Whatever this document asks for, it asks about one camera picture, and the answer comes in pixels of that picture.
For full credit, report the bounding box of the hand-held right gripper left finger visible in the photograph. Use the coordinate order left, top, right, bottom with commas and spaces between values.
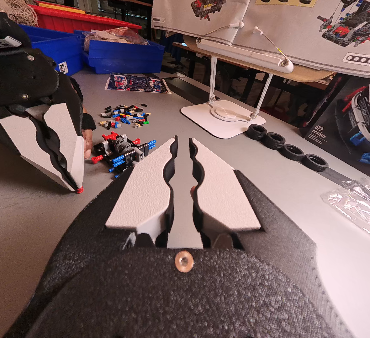
105, 135, 179, 248

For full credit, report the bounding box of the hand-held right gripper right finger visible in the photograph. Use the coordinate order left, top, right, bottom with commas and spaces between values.
189, 138, 262, 248

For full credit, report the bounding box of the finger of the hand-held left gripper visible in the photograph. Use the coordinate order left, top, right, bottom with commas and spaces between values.
43, 102, 85, 191
0, 116, 77, 192

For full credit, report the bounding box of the black lego chassis assembly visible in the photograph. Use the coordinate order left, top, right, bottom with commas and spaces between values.
91, 131, 156, 178

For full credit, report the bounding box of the pile of small lego pieces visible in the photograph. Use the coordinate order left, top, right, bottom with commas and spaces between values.
100, 103, 151, 129

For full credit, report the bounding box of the black rubber lego tyre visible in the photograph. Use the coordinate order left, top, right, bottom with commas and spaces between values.
301, 153, 329, 172
281, 144, 305, 161
262, 132, 286, 150
246, 124, 267, 141

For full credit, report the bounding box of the black lego set box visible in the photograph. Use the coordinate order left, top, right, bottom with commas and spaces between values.
299, 75, 370, 176

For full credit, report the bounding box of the lego instruction booklet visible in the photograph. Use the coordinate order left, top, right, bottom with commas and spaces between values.
151, 0, 370, 74

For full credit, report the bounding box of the person's left hand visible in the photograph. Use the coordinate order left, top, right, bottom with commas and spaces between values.
82, 128, 94, 160

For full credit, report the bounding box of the blue bin with square tag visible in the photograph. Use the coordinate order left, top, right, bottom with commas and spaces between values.
19, 24, 84, 76

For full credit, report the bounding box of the wooden gear model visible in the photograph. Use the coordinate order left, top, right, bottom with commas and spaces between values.
0, 0, 38, 26

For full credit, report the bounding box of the red plastic bin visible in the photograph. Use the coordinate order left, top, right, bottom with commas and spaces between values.
29, 5, 142, 34

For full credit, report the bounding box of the white book stand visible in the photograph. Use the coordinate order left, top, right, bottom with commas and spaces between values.
181, 21, 333, 139

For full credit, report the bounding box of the yellow flat panel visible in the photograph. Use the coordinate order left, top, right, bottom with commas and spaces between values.
38, 2, 87, 14

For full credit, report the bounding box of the blue sticker sheet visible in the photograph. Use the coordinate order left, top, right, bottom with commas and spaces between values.
105, 73, 172, 94

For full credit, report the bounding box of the blue bin holding bags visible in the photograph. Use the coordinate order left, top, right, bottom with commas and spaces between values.
74, 30, 166, 74

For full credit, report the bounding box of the plastic bag of parts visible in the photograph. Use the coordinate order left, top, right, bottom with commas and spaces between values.
82, 27, 151, 46

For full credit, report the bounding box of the clear empty plastic bag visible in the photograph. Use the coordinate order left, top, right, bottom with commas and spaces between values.
321, 177, 370, 234

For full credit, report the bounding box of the dark background table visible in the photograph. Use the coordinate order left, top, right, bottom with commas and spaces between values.
101, 0, 153, 39

